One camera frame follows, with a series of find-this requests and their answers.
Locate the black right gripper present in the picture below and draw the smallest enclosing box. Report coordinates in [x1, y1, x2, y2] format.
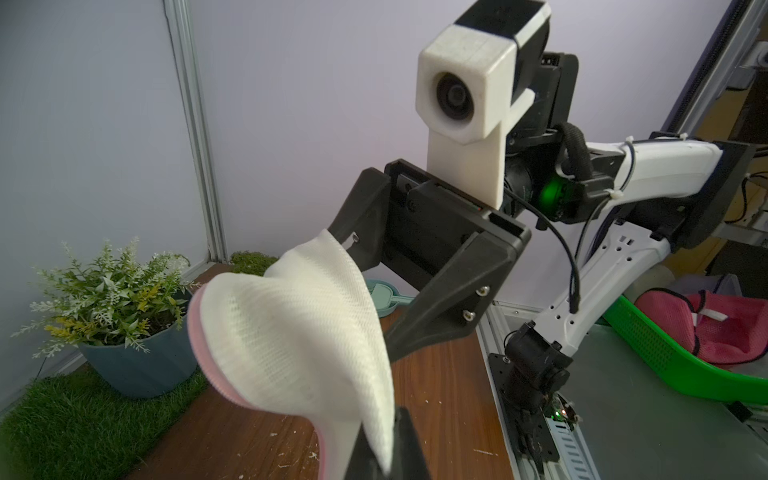
[328, 160, 531, 363]

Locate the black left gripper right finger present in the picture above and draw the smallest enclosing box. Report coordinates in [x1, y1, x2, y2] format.
[392, 406, 430, 480]

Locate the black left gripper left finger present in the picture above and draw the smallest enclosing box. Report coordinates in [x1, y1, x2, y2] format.
[344, 428, 384, 480]

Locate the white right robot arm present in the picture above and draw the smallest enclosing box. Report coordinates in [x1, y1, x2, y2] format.
[330, 52, 761, 473]

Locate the teal plastic dustpan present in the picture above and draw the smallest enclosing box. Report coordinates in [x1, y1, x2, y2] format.
[366, 279, 413, 318]

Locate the artificial plant in teal pot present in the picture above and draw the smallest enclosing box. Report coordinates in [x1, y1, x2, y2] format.
[16, 240, 198, 399]

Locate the green artificial grass mat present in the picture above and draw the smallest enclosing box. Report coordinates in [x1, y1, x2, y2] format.
[0, 250, 280, 480]

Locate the green plastic bin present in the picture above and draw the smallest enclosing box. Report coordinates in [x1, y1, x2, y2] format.
[603, 297, 767, 405]

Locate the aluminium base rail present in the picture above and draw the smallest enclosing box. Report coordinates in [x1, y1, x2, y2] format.
[478, 301, 600, 479]

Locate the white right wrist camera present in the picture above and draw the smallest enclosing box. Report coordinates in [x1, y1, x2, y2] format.
[415, 1, 552, 208]

